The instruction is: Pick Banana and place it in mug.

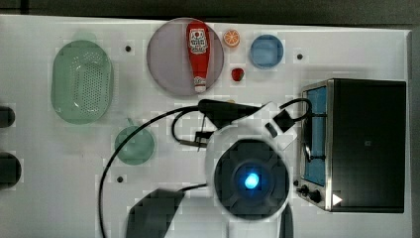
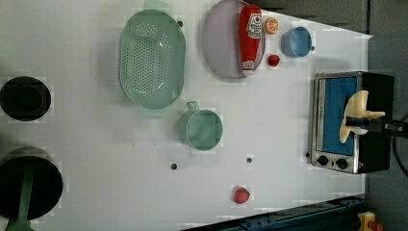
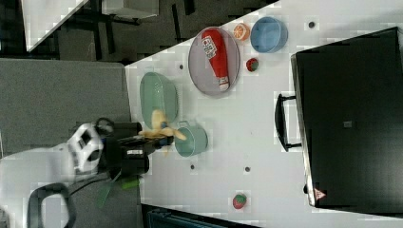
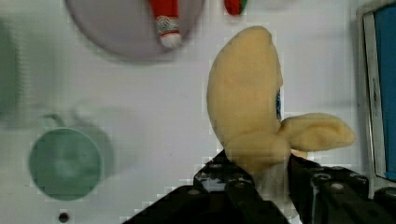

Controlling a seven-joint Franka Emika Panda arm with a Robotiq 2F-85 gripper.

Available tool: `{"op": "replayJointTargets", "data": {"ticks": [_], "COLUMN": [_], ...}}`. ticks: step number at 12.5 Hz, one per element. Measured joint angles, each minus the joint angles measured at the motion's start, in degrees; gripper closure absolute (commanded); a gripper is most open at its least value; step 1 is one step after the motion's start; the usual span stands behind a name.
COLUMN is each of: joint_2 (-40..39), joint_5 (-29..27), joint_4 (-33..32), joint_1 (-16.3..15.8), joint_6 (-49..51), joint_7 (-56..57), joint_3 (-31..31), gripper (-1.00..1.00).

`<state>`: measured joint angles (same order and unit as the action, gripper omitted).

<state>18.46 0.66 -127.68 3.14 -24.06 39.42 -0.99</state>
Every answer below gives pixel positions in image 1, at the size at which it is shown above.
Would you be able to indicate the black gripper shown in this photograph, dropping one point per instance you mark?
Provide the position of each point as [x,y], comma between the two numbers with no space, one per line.
[223,114]

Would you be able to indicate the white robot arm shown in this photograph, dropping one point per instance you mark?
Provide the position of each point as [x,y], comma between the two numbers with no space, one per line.
[247,179]

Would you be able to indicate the green mug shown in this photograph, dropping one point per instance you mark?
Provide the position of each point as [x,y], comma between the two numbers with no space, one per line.
[139,149]

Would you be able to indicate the red strawberry toy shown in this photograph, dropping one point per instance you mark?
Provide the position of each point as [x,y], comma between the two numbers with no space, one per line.
[237,74]

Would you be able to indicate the orange slice toy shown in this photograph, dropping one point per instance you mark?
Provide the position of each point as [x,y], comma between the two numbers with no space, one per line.
[231,38]

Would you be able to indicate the blue bowl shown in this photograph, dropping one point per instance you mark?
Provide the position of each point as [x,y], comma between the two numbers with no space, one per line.
[266,51]

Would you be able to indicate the red ketchup bottle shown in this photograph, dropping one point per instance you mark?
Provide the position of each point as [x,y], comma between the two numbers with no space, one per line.
[198,48]

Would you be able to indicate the black toaster oven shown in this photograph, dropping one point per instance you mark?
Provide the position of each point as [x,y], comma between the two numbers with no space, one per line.
[353,146]

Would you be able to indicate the green colander basket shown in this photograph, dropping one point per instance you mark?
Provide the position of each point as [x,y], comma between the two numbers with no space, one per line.
[82,82]

